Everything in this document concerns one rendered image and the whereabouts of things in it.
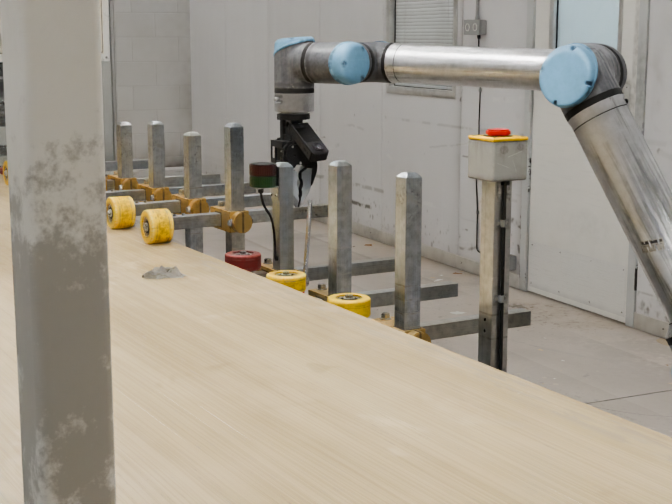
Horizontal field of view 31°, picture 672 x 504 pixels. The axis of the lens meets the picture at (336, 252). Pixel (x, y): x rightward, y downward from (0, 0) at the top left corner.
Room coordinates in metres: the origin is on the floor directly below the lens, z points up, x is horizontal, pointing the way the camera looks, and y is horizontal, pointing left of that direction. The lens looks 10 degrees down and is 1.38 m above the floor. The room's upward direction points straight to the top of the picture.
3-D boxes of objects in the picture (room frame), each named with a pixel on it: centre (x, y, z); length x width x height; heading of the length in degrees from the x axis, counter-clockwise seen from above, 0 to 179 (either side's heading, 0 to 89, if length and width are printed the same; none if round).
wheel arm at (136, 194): (3.30, 0.45, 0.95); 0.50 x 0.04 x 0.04; 120
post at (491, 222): (1.92, -0.26, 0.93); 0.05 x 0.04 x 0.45; 30
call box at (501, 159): (1.93, -0.26, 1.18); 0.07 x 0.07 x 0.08; 30
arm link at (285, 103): (2.70, 0.10, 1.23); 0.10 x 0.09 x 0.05; 120
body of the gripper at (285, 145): (2.71, 0.10, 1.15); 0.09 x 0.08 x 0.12; 30
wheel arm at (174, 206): (3.09, 0.33, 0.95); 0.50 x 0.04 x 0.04; 120
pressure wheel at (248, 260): (2.58, 0.20, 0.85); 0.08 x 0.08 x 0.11
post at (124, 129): (3.45, 0.61, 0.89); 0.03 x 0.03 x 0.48; 30
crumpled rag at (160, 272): (2.36, 0.35, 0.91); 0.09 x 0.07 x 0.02; 113
